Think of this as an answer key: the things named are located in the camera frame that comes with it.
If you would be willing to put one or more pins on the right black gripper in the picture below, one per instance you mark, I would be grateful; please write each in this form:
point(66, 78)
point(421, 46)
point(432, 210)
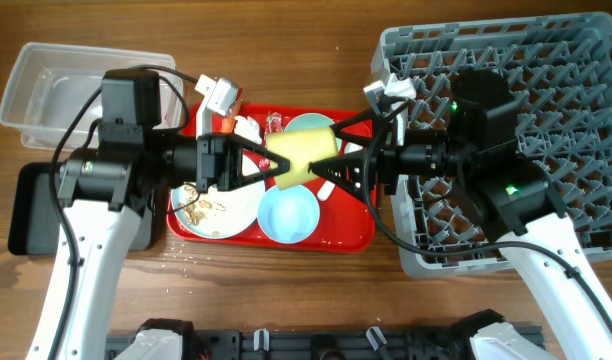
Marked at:
point(387, 163)

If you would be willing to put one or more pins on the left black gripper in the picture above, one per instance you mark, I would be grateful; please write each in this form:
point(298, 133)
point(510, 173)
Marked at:
point(206, 163)

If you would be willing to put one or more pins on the yellow plastic cup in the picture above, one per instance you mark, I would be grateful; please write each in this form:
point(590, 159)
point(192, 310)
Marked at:
point(301, 148)

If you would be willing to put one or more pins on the white plastic spoon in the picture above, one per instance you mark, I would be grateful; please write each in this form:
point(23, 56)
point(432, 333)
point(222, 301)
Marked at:
point(327, 187)

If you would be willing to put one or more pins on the orange carrot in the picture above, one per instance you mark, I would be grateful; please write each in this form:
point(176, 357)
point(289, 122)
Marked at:
point(229, 122)

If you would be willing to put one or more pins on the green bowl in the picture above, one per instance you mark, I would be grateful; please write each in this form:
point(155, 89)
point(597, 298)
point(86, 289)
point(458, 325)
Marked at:
point(307, 121)

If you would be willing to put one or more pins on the blue bowl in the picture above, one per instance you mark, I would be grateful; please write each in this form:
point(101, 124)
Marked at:
point(288, 216)

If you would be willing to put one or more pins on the white plate with scraps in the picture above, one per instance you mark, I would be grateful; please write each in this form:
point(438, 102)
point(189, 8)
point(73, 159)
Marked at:
point(216, 214)

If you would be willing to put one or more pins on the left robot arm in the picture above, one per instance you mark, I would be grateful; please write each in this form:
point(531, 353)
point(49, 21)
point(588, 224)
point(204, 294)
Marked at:
point(77, 310)

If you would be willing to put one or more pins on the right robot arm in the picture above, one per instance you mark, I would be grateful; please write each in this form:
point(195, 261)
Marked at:
point(499, 189)

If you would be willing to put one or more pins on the grey dishwasher rack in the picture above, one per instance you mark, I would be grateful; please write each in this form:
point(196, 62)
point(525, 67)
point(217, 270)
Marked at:
point(558, 67)

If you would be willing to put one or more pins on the red serving tray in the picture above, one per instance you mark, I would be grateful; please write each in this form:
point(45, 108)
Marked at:
point(345, 225)

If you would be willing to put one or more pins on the crumpled white tissue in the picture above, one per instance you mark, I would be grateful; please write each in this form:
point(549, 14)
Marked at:
point(248, 128)

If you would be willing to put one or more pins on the red candy wrapper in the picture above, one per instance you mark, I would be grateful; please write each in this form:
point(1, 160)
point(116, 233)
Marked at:
point(273, 124)

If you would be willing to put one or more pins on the clear plastic bin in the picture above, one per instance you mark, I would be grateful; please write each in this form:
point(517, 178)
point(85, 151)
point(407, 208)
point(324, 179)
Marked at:
point(49, 84)

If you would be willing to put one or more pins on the black plastic tray bin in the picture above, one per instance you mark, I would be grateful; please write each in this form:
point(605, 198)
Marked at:
point(31, 210)

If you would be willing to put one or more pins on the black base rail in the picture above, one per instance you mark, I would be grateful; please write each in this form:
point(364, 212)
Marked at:
point(415, 343)

